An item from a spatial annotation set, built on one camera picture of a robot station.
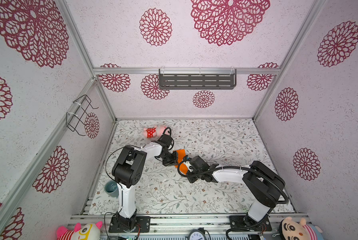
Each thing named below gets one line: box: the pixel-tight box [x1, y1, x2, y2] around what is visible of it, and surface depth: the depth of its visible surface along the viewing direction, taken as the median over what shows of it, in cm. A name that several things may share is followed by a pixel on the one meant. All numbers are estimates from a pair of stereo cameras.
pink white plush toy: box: [56, 221, 103, 240], surface depth 67 cm
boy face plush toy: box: [279, 217, 324, 240], surface depth 67 cm
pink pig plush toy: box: [143, 125, 167, 139], surface depth 106 cm
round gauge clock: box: [185, 227, 207, 240], surface depth 70 cm
